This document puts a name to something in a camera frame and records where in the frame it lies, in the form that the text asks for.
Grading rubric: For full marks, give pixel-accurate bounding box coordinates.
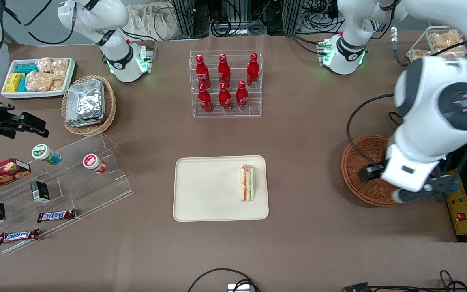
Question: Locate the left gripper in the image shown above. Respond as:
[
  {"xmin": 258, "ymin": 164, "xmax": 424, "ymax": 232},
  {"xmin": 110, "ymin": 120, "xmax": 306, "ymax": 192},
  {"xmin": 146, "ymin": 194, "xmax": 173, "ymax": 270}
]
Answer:
[{"xmin": 358, "ymin": 145, "xmax": 441, "ymax": 192}]

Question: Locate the triangle sandwich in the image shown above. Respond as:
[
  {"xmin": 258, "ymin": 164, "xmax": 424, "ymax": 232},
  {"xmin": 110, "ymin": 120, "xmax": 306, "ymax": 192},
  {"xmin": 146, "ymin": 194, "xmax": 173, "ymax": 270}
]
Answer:
[{"xmin": 240, "ymin": 164, "xmax": 255, "ymax": 202}]

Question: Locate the round brown wicker basket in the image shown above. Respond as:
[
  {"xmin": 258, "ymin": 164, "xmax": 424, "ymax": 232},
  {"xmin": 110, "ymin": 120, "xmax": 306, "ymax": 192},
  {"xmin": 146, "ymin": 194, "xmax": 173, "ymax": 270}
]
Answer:
[{"xmin": 341, "ymin": 135, "xmax": 404, "ymax": 208}]

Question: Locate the oval wicker basket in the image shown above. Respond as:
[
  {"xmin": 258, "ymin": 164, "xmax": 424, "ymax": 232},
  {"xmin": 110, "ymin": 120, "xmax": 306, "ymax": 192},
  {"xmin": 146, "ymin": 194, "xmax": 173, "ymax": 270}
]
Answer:
[{"xmin": 61, "ymin": 75, "xmax": 116, "ymax": 136}]

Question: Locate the beige plastic tray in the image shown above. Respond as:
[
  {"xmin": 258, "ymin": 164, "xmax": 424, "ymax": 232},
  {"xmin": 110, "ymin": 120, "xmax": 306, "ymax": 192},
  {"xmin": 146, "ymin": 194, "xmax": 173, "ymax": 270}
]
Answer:
[{"xmin": 173, "ymin": 155, "xmax": 270, "ymax": 223}]

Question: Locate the green lid yogurt cup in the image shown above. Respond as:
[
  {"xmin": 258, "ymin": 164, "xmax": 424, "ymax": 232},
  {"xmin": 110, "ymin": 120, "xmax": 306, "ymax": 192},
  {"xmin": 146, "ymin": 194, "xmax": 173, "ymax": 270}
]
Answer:
[{"xmin": 32, "ymin": 144, "xmax": 62, "ymax": 165}]

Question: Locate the white rectangular snack bin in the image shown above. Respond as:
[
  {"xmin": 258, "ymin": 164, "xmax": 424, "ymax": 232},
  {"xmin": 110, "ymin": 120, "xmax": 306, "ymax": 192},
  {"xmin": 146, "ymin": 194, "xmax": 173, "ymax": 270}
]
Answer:
[{"xmin": 2, "ymin": 58, "xmax": 76, "ymax": 99}]

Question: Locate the yellow snack packet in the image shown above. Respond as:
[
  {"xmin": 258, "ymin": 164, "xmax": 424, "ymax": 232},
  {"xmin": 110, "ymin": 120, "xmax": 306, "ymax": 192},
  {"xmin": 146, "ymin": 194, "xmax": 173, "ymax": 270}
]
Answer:
[{"xmin": 6, "ymin": 73, "xmax": 25, "ymax": 93}]

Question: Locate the red lid yogurt cup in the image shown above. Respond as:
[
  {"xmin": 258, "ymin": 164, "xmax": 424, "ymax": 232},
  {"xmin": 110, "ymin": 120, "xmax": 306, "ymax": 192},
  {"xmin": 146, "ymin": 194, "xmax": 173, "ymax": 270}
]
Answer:
[{"xmin": 82, "ymin": 153, "xmax": 108, "ymax": 175}]

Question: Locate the clear acrylic tiered stand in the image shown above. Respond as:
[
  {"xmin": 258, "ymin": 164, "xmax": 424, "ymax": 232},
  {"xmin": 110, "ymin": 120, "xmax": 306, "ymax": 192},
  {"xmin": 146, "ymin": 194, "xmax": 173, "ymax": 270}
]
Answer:
[{"xmin": 0, "ymin": 132, "xmax": 133, "ymax": 255}]

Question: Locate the Snickers chocolate bar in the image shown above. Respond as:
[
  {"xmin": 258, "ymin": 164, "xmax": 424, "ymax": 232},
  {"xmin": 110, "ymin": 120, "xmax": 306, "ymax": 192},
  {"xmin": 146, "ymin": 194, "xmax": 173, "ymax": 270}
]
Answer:
[
  {"xmin": 0, "ymin": 228, "xmax": 40, "ymax": 245},
  {"xmin": 37, "ymin": 209, "xmax": 77, "ymax": 223}
]

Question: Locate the red cola bottle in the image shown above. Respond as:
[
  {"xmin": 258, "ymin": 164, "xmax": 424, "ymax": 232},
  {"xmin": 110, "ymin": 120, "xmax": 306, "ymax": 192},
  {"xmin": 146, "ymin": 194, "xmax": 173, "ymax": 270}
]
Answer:
[
  {"xmin": 219, "ymin": 82, "xmax": 232, "ymax": 112},
  {"xmin": 236, "ymin": 81, "xmax": 249, "ymax": 112},
  {"xmin": 218, "ymin": 54, "xmax": 231, "ymax": 86},
  {"xmin": 198, "ymin": 83, "xmax": 213, "ymax": 113},
  {"xmin": 246, "ymin": 53, "xmax": 260, "ymax": 88},
  {"xmin": 196, "ymin": 54, "xmax": 211, "ymax": 88}
]

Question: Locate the clear acrylic bottle rack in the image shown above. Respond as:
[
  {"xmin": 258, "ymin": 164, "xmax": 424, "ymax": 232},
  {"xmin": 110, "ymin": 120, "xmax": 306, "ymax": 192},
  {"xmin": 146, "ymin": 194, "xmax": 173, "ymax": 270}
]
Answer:
[{"xmin": 189, "ymin": 50, "xmax": 263, "ymax": 118}]

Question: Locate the beige cloth bag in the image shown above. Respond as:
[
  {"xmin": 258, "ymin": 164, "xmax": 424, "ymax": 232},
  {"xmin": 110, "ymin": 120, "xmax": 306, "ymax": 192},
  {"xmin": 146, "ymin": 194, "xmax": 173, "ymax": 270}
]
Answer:
[{"xmin": 126, "ymin": 2, "xmax": 181, "ymax": 41}]

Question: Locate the grey rounded wrist camera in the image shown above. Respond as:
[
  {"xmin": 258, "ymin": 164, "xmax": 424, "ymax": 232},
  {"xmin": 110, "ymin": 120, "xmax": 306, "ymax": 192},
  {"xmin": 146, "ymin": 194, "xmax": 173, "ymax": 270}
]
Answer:
[{"xmin": 392, "ymin": 178, "xmax": 459, "ymax": 203}]

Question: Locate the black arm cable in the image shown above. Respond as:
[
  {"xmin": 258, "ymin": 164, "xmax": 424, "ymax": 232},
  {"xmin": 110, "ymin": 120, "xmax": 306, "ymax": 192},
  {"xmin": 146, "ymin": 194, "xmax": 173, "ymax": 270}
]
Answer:
[{"xmin": 2, "ymin": 0, "xmax": 76, "ymax": 46}]

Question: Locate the black cable with plug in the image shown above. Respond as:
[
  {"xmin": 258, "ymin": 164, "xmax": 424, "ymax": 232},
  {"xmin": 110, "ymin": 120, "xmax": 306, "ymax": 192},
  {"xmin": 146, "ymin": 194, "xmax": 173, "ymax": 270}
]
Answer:
[{"xmin": 343, "ymin": 270, "xmax": 467, "ymax": 292}]

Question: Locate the white wire basket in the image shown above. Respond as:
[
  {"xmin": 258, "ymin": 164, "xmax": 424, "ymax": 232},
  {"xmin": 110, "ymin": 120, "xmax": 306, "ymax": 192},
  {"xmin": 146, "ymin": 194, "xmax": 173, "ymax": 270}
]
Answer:
[{"xmin": 406, "ymin": 25, "xmax": 467, "ymax": 61}]

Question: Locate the black looped cable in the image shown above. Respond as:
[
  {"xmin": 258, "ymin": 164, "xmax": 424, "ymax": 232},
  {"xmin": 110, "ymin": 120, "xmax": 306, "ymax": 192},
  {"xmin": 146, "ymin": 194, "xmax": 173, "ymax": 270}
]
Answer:
[{"xmin": 187, "ymin": 268, "xmax": 260, "ymax": 292}]

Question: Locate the coiled black cable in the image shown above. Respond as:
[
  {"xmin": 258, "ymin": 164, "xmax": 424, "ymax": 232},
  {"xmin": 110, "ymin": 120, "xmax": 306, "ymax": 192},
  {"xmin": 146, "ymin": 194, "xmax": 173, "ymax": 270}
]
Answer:
[{"xmin": 211, "ymin": 16, "xmax": 267, "ymax": 38}]

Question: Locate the aluminium frame rack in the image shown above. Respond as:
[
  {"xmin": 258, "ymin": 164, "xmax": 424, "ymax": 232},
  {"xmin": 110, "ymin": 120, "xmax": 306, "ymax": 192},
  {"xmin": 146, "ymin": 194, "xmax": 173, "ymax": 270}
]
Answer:
[{"xmin": 169, "ymin": 0, "xmax": 212, "ymax": 38}]

